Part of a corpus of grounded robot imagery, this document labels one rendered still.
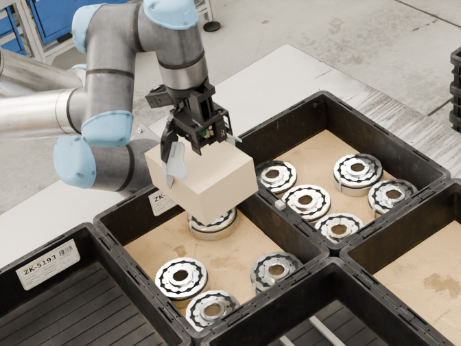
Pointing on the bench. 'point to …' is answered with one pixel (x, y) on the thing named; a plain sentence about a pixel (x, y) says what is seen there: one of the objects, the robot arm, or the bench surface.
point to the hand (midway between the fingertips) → (199, 165)
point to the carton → (208, 179)
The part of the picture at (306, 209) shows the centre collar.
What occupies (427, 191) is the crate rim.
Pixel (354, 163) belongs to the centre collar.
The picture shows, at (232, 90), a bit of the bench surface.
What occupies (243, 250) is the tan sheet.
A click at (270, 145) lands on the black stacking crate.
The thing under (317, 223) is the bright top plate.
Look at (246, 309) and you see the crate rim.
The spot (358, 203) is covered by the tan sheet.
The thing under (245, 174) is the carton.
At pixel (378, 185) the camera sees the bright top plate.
